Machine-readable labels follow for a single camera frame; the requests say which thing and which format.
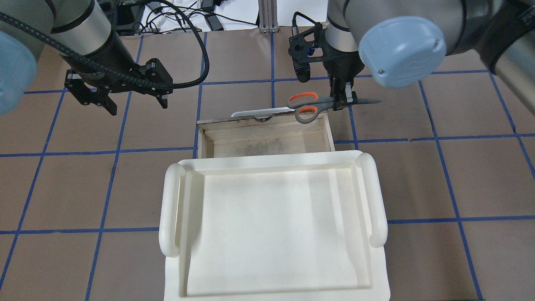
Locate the white plastic tray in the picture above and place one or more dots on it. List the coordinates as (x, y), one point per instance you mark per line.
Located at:
(291, 227)

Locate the wooden drawer with white handle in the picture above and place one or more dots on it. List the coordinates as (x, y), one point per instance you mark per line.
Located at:
(262, 133)

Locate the orange grey scissors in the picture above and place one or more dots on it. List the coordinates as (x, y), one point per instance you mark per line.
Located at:
(308, 106)

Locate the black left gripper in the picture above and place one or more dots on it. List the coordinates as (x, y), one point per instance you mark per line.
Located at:
(109, 57)

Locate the aluminium frame post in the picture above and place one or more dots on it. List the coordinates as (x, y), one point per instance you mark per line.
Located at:
(268, 22)

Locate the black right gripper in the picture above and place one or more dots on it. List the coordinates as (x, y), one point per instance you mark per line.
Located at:
(343, 67)

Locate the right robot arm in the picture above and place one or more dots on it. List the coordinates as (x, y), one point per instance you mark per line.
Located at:
(403, 41)

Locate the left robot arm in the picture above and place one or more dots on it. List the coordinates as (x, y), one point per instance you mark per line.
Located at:
(80, 31)

